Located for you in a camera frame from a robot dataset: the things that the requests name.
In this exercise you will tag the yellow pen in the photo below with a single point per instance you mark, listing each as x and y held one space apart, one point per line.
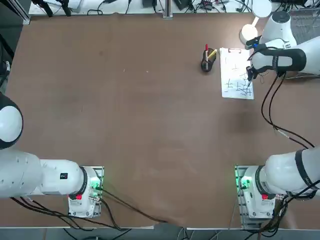
213 53

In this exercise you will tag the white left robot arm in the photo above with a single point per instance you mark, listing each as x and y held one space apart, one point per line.
25 172

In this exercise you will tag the silver mesh letter tray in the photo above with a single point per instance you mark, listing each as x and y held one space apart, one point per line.
307 27

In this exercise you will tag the black mesh pen holder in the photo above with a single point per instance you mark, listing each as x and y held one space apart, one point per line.
206 69

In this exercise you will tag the blue capped white pen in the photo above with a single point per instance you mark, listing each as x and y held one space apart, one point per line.
249 83

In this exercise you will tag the black tripod leg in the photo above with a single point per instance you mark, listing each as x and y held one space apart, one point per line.
46 8
66 8

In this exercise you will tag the white clipboard with metal clip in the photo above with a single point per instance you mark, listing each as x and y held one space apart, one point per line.
235 50

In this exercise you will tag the large black power brick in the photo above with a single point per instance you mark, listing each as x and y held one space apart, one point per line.
182 3
149 3

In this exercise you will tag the red capped marker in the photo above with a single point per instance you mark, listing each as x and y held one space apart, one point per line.
206 46

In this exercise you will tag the orange black electronic device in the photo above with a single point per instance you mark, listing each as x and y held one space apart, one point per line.
206 5

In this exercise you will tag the white round desk lamp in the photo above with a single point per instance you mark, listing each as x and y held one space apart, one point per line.
248 31

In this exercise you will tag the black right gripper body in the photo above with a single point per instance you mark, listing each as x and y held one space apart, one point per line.
250 71

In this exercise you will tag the white A4 paper sheet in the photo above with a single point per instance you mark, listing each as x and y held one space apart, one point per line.
228 72

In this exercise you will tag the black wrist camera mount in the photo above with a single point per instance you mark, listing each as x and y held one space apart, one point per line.
252 42

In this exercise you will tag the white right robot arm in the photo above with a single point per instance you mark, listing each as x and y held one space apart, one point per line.
262 60

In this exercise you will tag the aluminium profile post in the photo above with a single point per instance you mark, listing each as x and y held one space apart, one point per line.
168 10
21 12

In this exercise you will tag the small black power adapter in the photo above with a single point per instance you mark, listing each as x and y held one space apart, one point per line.
107 1

